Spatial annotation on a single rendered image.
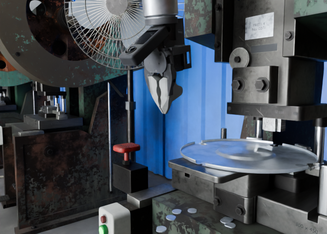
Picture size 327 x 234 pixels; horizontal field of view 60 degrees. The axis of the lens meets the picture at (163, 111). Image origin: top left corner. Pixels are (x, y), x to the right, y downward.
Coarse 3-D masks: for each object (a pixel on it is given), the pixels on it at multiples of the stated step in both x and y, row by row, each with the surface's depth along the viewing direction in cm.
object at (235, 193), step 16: (176, 160) 58; (208, 176) 49; (224, 176) 48; (240, 176) 51; (256, 176) 58; (224, 192) 62; (240, 192) 59; (256, 192) 59; (224, 208) 62; (240, 208) 58
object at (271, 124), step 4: (264, 120) 71; (268, 120) 70; (272, 120) 69; (276, 120) 69; (280, 120) 68; (284, 120) 69; (264, 124) 71; (268, 124) 70; (272, 124) 69; (276, 124) 69; (280, 124) 68; (284, 124) 69; (264, 128) 71; (268, 128) 70; (272, 128) 69; (276, 128) 69; (280, 128) 68; (284, 128) 69
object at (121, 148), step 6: (120, 144) 83; (126, 144) 83; (132, 144) 83; (138, 144) 83; (114, 150) 81; (120, 150) 79; (126, 150) 79; (132, 150) 80; (138, 150) 82; (126, 156) 82
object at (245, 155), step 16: (192, 144) 73; (208, 144) 73; (224, 144) 73; (240, 144) 73; (256, 144) 73; (272, 144) 73; (288, 144) 70; (192, 160) 56; (208, 160) 58; (224, 160) 58; (240, 160) 58; (256, 160) 57; (272, 160) 58; (288, 160) 58; (304, 160) 58
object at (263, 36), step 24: (240, 0) 67; (264, 0) 62; (240, 24) 67; (264, 24) 62; (240, 48) 66; (264, 48) 63; (240, 72) 65; (264, 72) 60; (288, 72) 59; (312, 72) 66; (240, 96) 65; (264, 96) 60; (288, 96) 60; (312, 96) 67
